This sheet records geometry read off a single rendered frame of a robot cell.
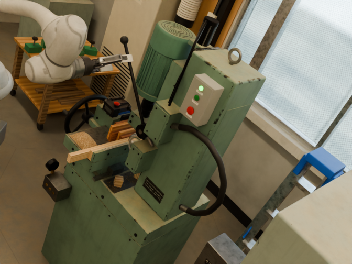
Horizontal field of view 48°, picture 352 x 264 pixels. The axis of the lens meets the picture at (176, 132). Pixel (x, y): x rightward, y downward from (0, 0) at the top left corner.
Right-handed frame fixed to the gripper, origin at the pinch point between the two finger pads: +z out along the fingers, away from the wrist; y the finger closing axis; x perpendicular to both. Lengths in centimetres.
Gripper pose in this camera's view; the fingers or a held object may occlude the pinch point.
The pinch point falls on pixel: (119, 63)
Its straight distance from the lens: 171.1
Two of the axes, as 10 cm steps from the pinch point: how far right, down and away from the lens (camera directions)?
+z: 6.6, -1.9, 7.2
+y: 7.1, -1.6, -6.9
